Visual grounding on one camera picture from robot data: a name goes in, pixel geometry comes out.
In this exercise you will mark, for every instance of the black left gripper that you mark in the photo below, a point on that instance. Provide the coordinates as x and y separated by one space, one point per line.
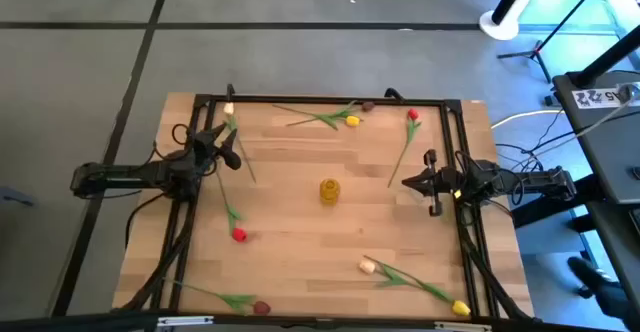
202 149

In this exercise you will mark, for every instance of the black aluminium table frame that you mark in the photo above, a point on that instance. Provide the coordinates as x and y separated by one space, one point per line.
325 100

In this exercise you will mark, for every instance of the black clamp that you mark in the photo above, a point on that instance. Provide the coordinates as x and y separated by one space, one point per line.
230 92
393 93

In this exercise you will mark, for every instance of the black tripod stand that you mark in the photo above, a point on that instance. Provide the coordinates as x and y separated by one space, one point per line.
537 49

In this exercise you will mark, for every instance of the black side table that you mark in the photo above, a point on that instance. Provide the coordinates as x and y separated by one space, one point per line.
607 142

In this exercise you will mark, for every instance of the white pillar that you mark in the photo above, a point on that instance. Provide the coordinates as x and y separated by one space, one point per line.
500 29

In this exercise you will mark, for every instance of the black slanted post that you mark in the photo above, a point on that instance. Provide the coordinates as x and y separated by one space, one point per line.
607 57

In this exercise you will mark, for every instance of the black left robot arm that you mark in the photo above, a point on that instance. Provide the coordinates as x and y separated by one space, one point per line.
125 176

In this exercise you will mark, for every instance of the white paper label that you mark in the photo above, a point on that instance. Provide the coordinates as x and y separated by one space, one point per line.
595 98

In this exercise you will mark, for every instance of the silver metal bracket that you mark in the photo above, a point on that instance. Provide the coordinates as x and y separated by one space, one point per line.
185 321
462 327

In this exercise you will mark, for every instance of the yellow glass vase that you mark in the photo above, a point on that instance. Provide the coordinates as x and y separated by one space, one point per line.
330 192

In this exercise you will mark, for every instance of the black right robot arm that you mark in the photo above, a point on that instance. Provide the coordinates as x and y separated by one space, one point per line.
530 182

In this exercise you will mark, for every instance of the white artificial tulip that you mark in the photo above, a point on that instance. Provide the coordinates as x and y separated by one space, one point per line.
228 108
367 266

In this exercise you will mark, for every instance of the person's foot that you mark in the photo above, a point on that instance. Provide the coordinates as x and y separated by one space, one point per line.
600 287

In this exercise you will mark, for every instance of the black beam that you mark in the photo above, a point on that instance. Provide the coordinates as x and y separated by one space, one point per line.
100 323

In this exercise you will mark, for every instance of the maroon artificial tulip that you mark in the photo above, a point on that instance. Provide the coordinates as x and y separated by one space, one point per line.
368 106
261 307

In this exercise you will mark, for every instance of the red artificial tulip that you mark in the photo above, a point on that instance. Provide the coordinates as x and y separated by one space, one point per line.
413 114
239 234

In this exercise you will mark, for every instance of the yellow artificial tulip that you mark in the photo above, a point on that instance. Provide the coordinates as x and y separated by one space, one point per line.
353 120
461 307

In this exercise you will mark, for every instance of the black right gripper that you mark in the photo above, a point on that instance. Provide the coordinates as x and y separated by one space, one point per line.
447 179

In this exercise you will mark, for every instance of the black table leg bar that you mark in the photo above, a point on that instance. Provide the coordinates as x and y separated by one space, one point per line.
550 207

